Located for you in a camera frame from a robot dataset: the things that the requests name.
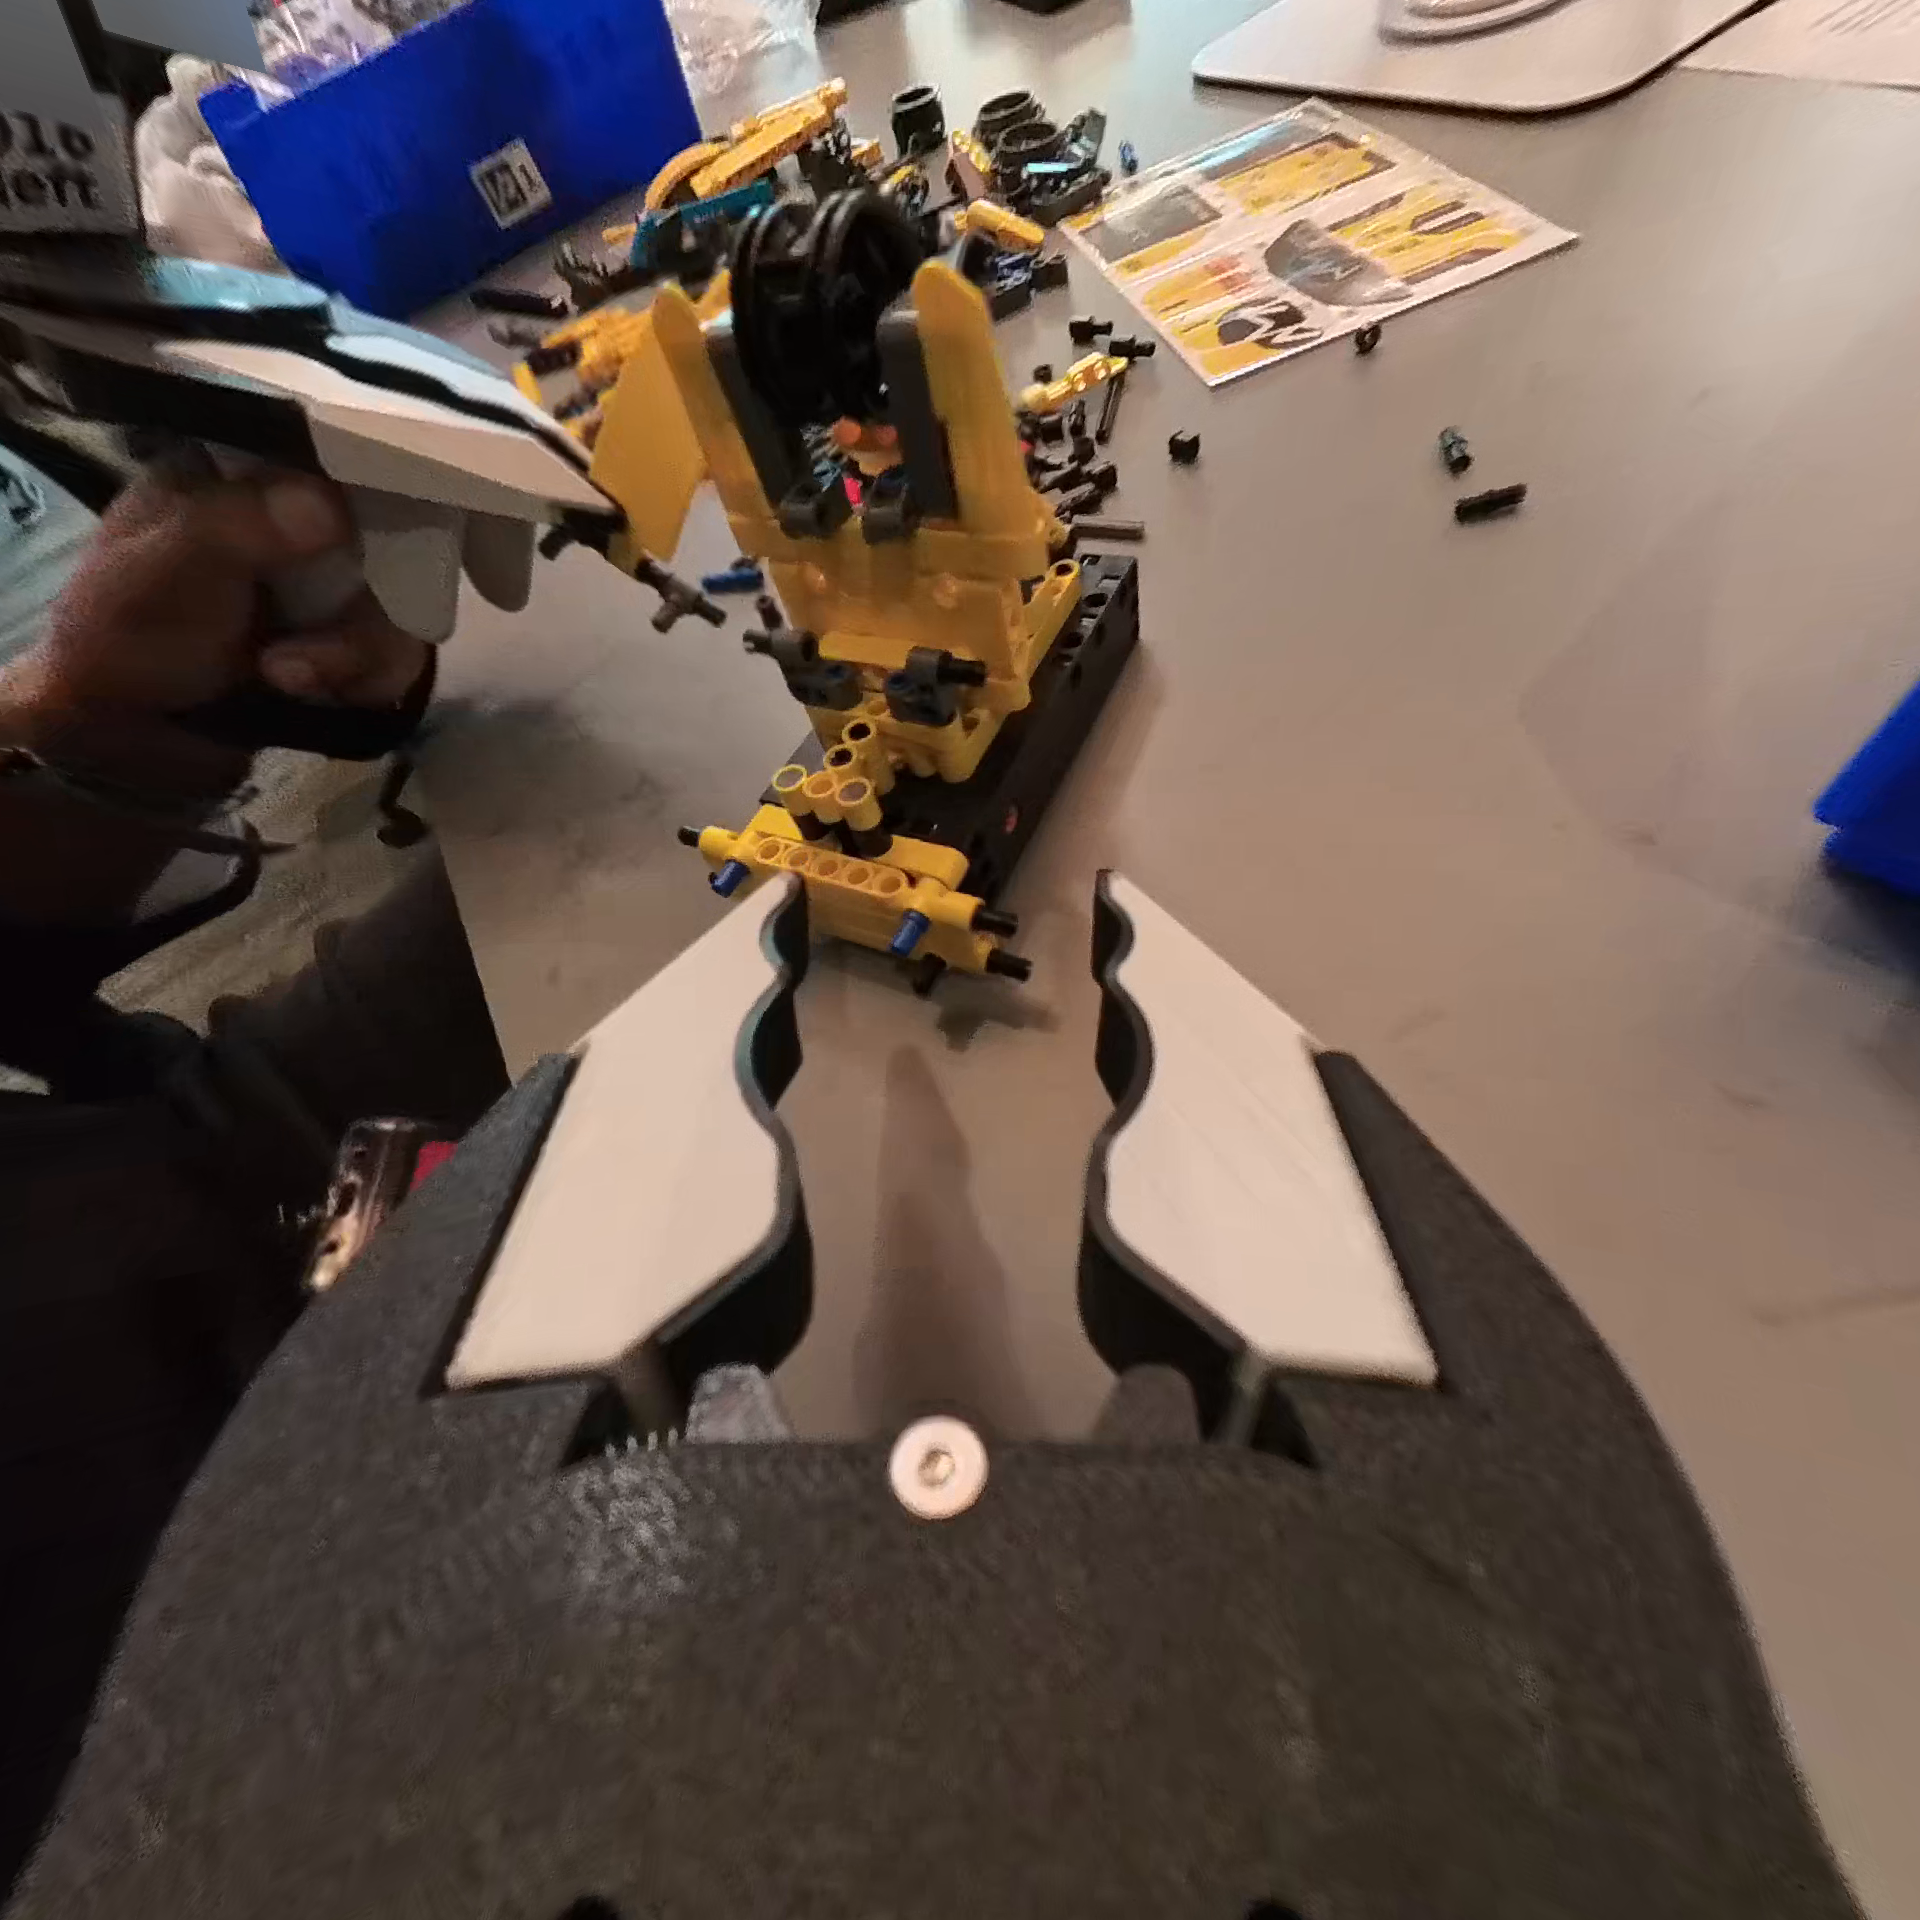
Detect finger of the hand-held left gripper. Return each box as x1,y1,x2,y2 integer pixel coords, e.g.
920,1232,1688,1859
143,255,589,454
151,335,622,536

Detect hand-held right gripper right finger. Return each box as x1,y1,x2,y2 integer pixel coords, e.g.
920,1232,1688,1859
1075,870,1441,1449

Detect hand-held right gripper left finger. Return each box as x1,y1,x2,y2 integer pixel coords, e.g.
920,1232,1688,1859
443,870,810,1447

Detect yellow toy brick vehicle model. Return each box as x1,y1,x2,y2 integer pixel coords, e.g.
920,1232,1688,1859
679,188,1147,1004

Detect person's left hand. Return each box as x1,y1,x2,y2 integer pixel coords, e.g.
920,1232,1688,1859
38,465,443,724

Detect blue storage bin with tag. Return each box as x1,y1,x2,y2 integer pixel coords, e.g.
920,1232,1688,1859
197,0,709,324

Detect clear plastic bags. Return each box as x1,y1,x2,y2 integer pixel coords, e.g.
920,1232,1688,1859
660,0,820,98

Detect person's dark clothing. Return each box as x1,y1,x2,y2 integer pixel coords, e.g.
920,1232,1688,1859
0,838,520,1805

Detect pile of toy brick parts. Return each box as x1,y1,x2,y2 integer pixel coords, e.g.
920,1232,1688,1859
466,74,1153,540

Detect yellow printed sticker sheet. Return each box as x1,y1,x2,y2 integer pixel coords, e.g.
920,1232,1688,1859
1060,87,1586,394

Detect white paper sheet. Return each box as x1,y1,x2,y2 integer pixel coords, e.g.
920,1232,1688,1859
1675,0,1920,98

